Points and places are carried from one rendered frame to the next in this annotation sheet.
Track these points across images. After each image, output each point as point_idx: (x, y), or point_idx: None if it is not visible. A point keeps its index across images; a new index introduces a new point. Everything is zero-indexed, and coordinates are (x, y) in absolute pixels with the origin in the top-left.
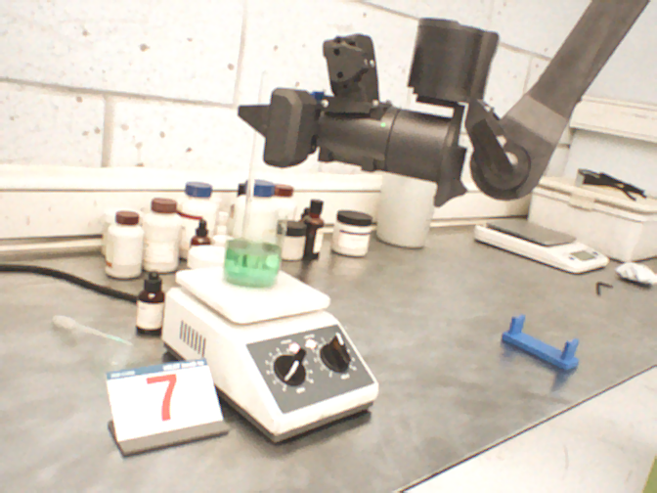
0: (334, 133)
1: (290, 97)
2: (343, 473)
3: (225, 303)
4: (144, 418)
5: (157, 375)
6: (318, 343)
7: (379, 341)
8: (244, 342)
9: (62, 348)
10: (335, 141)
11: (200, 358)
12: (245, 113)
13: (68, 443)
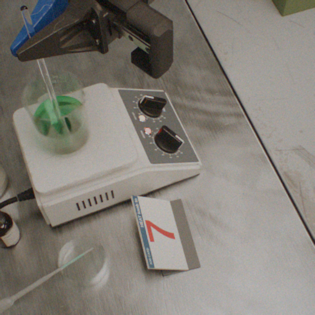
0: (130, 2)
1: (169, 26)
2: (231, 143)
3: (114, 163)
4: (174, 249)
5: (147, 232)
6: (139, 112)
7: (64, 60)
8: (149, 163)
9: (39, 311)
10: (130, 5)
11: (111, 200)
12: (32, 53)
13: (183, 301)
